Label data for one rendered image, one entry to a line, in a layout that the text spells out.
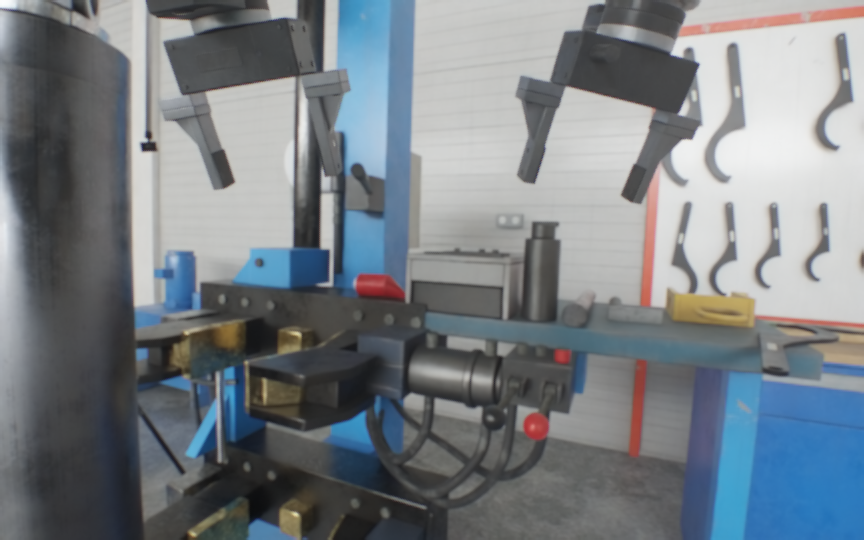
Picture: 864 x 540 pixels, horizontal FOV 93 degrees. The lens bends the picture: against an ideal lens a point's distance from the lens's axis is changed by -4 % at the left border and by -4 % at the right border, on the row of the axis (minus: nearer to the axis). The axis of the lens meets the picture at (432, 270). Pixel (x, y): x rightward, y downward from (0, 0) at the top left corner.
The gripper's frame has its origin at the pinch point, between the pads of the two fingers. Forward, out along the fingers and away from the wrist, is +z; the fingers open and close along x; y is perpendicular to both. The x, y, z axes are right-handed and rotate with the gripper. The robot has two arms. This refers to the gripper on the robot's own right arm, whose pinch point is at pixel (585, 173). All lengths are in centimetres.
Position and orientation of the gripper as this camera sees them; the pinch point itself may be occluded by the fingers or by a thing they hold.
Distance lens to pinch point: 51.7
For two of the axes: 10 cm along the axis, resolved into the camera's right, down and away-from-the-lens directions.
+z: -2.1, 8.7, 4.4
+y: 1.1, 4.7, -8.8
